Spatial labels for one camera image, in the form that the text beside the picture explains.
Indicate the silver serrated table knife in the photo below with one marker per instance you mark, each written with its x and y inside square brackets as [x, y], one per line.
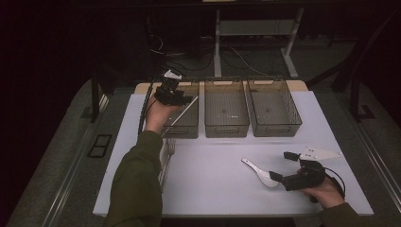
[163, 176]

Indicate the white metal table frame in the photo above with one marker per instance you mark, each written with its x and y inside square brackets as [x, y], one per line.
[217, 47]

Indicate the white ceramic spoon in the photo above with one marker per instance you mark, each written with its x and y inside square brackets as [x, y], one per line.
[263, 176]

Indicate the person's left hand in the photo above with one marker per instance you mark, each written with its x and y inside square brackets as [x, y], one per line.
[157, 118]

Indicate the black metal stand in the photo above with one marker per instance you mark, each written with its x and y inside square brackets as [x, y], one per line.
[354, 101]

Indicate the silver metal fork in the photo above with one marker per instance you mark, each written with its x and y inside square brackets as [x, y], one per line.
[171, 146]

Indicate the white table mat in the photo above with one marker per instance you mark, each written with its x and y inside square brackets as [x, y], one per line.
[220, 195]

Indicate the smoky transparent plastic bin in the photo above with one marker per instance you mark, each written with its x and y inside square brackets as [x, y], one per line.
[189, 119]
[225, 107]
[271, 107]

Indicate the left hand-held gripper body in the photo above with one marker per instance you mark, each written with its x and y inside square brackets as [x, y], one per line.
[168, 93]

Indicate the person's right hand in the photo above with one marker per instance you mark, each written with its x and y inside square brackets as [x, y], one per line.
[327, 195]

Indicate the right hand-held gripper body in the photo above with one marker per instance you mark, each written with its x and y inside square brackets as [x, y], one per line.
[307, 178]

